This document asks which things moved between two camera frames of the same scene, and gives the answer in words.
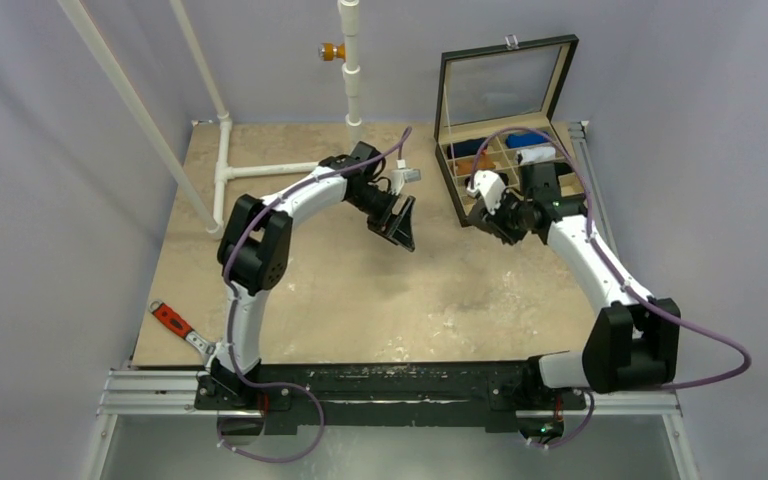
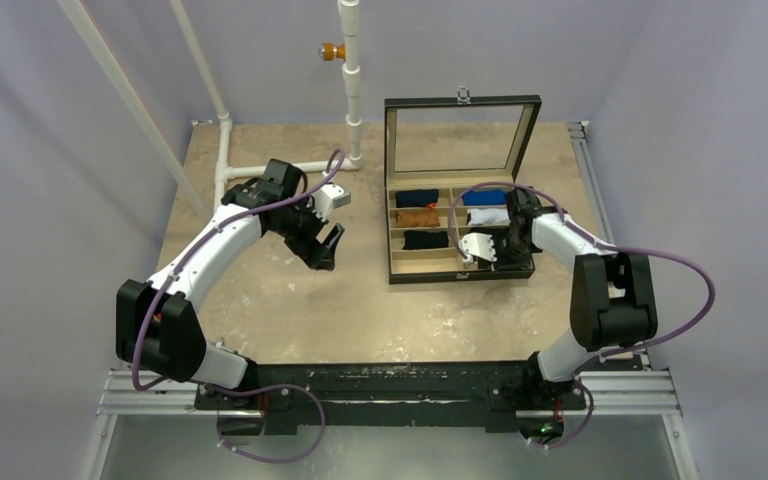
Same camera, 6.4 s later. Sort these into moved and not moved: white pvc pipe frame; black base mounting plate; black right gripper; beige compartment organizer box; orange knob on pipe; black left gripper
Moved: beige compartment organizer box; black right gripper; black left gripper
Not moved: black base mounting plate; white pvc pipe frame; orange knob on pipe
